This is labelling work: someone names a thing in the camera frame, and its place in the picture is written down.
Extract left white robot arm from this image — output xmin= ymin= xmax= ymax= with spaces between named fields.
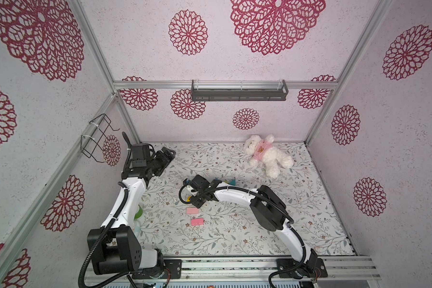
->
xmin=87 ymin=144 xmax=176 ymax=275

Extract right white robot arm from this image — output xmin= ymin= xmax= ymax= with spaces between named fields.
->
xmin=178 ymin=180 xmax=328 ymax=280

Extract light pink block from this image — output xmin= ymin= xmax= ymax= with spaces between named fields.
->
xmin=186 ymin=207 xmax=199 ymax=215

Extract hot pink block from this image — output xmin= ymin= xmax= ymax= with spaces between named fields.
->
xmin=190 ymin=218 xmax=205 ymax=227

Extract green tape roll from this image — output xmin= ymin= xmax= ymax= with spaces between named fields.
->
xmin=134 ymin=205 xmax=144 ymax=220

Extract white teddy bear pink shirt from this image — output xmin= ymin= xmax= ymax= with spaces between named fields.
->
xmin=244 ymin=134 xmax=294 ymax=179

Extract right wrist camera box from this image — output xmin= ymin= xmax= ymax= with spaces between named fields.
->
xmin=190 ymin=175 xmax=210 ymax=192

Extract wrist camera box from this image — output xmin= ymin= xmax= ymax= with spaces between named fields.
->
xmin=190 ymin=175 xmax=210 ymax=192
xmin=130 ymin=143 xmax=155 ymax=162

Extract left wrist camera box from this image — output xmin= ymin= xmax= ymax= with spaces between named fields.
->
xmin=130 ymin=143 xmax=155 ymax=162

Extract black wire wall rack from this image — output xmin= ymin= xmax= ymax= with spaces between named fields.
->
xmin=79 ymin=114 xmax=119 ymax=163

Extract black wall shelf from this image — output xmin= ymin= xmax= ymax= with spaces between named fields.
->
xmin=191 ymin=80 xmax=289 ymax=102

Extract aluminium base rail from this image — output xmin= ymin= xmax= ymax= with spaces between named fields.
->
xmin=80 ymin=254 xmax=382 ymax=282

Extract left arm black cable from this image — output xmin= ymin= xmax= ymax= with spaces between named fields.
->
xmin=78 ymin=181 xmax=134 ymax=288

